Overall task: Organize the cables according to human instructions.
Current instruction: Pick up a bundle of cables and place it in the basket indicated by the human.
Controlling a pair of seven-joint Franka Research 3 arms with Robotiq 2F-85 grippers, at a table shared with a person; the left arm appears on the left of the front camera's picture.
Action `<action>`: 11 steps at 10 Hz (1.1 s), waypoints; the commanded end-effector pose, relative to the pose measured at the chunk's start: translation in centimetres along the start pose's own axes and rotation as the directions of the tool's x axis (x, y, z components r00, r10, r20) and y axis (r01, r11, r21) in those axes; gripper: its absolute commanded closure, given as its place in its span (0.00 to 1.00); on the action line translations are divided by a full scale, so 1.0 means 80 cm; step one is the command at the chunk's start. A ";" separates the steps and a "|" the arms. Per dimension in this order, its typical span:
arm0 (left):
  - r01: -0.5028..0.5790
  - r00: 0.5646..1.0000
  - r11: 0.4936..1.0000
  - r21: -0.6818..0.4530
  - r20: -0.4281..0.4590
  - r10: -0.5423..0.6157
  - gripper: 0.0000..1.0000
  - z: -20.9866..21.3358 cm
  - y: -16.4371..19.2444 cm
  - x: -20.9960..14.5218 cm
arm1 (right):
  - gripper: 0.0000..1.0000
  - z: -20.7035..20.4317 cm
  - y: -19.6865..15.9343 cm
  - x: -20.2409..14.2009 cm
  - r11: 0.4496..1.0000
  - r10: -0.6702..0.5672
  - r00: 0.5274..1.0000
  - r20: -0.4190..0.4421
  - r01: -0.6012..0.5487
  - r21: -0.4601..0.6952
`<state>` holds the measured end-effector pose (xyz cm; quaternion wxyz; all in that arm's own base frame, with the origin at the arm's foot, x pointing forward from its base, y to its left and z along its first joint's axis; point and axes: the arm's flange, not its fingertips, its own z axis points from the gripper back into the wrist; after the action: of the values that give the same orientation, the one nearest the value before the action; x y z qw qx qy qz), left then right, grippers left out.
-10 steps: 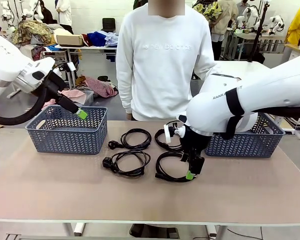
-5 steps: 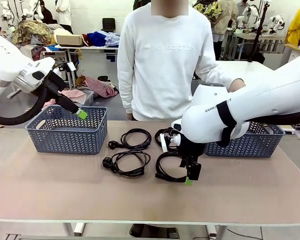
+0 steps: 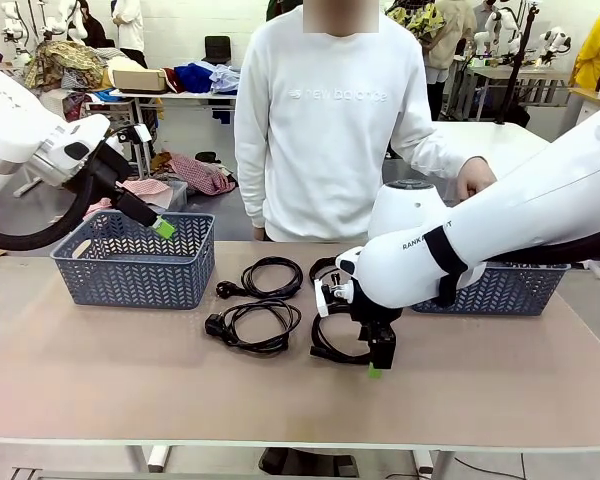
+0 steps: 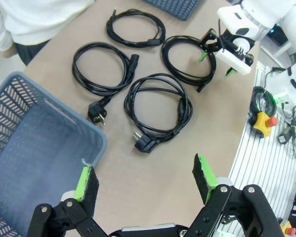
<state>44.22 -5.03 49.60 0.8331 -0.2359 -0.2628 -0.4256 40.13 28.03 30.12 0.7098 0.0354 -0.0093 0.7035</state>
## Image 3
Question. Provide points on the grey-blue plastic basket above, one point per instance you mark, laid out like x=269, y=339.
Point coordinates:
x=505, y=295
x=130, y=280

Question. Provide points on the black chair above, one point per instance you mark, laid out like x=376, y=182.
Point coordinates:
x=216, y=49

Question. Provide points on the patterned clothes pile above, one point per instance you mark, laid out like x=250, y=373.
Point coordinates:
x=65, y=62

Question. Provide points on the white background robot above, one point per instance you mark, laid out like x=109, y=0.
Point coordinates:
x=15, y=20
x=495, y=25
x=552, y=45
x=75, y=20

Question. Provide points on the cream cushion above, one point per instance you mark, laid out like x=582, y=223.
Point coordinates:
x=125, y=65

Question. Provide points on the cardboard box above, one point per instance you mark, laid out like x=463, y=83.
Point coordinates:
x=140, y=81

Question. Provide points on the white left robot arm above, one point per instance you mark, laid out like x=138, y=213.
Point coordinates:
x=10, y=125

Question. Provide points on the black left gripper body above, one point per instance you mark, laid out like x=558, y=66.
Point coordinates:
x=135, y=207

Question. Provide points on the light blue shirt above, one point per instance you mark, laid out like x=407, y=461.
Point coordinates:
x=226, y=77

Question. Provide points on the white clothes table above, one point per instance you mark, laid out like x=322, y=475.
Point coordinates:
x=180, y=95

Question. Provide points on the person's left forearm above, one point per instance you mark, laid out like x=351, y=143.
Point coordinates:
x=430, y=155

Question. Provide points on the dark blue cloth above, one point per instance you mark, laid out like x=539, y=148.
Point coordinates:
x=192, y=77

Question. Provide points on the person's left hand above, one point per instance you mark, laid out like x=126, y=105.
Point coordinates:
x=475, y=177

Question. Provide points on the person's right hand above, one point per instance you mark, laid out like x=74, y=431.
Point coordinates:
x=260, y=234

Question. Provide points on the person's right forearm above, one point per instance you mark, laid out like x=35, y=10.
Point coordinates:
x=250, y=200

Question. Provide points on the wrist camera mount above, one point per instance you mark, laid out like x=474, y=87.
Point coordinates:
x=142, y=133
x=322, y=300

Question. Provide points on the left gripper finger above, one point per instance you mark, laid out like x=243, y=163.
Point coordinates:
x=167, y=224
x=162, y=232

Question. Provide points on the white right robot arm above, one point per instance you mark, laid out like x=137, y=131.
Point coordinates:
x=530, y=200

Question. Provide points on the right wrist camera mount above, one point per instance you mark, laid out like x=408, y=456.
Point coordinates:
x=322, y=300

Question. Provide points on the bystander in beige jacket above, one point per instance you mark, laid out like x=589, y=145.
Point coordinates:
x=455, y=30

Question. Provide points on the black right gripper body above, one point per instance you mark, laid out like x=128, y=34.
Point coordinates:
x=375, y=320

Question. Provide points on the black floor base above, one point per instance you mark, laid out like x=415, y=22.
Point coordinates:
x=305, y=462

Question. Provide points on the white table leg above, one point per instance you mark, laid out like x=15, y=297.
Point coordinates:
x=152, y=457
x=430, y=460

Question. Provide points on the pink checkered cloth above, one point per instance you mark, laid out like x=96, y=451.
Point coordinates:
x=145, y=187

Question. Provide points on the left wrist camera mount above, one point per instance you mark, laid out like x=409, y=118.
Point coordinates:
x=142, y=133

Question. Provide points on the yellow black floral cloth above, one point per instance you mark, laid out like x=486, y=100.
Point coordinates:
x=415, y=22

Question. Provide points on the bystander in black top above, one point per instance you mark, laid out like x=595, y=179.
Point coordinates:
x=94, y=27

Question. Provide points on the person in white sweatshirt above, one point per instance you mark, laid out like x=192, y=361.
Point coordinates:
x=325, y=150

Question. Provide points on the white side table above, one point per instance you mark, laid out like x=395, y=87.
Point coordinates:
x=495, y=140

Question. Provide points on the bystander in white shirt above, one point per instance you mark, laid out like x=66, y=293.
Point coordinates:
x=129, y=30

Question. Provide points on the red checkered cloth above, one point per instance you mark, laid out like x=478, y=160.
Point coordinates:
x=200, y=172

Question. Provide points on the black tripod pole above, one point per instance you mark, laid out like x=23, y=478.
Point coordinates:
x=517, y=65

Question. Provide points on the grey background workbench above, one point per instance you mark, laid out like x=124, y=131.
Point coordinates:
x=530, y=74

